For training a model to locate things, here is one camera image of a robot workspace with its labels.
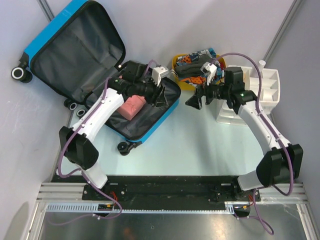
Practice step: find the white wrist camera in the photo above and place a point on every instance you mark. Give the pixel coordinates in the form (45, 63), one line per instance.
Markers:
(158, 73)
(209, 70)

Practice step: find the grey slotted cable duct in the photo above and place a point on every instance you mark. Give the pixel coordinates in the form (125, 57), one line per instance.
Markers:
(107, 208)

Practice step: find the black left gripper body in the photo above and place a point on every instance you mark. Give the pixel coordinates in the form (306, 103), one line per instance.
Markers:
(150, 92)

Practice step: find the white plastic drawer organizer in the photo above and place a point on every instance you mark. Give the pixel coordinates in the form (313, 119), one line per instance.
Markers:
(269, 95)

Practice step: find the yellow plastic basket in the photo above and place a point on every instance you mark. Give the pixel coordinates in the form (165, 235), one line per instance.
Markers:
(185, 86)

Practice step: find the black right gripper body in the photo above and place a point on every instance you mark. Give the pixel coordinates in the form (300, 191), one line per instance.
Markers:
(214, 91)

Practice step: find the blue fish-print kids suitcase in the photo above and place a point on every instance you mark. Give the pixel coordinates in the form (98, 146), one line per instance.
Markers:
(74, 55)

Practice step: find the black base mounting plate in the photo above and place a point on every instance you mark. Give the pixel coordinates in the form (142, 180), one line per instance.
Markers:
(169, 192)

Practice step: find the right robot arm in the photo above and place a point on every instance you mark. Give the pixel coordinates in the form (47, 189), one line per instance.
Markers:
(281, 160)

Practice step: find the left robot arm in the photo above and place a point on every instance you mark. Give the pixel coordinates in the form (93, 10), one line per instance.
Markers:
(77, 141)

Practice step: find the grey dotted socks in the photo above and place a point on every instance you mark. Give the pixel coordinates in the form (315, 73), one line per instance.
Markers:
(192, 69)

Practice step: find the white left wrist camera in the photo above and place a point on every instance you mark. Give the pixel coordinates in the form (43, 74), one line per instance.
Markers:
(158, 73)

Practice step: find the pink cloth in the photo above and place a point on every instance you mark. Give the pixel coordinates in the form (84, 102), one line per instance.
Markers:
(131, 107)

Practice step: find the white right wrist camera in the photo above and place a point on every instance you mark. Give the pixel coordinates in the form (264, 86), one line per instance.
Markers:
(209, 70)

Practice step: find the lilac cosmetic tube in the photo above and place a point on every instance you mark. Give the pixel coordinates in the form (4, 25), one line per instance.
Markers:
(261, 64)

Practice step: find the aluminium frame rail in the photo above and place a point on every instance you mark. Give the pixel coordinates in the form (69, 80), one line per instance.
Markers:
(60, 192)

